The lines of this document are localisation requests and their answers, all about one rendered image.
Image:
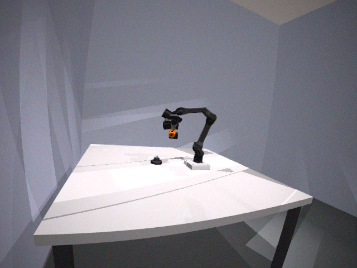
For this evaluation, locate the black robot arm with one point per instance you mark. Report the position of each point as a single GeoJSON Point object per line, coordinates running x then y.
{"type": "Point", "coordinates": [197, 146]}

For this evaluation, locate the orange knob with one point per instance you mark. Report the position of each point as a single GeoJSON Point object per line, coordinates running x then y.
{"type": "Point", "coordinates": [172, 134]}

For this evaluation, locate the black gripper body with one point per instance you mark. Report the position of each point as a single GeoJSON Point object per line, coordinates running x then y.
{"type": "Point", "coordinates": [174, 117]}

